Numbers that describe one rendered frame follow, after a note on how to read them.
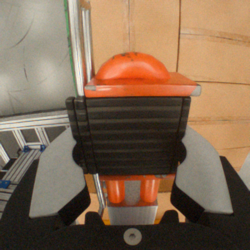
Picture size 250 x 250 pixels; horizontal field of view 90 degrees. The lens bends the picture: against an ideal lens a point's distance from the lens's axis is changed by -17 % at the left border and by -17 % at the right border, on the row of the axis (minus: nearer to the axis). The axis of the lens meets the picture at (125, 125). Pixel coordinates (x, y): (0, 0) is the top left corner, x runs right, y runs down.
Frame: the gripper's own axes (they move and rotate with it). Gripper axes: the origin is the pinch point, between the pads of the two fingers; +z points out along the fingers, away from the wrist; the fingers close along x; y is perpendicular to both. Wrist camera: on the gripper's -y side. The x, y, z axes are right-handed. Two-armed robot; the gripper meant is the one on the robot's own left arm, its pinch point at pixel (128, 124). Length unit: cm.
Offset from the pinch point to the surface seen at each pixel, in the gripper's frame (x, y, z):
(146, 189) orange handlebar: 1.9, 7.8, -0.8
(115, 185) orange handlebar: -1.4, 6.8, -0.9
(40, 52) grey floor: -68, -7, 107
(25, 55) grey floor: -82, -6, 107
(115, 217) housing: -1.7, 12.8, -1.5
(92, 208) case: -11.0, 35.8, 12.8
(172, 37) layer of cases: 19, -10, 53
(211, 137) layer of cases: 47, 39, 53
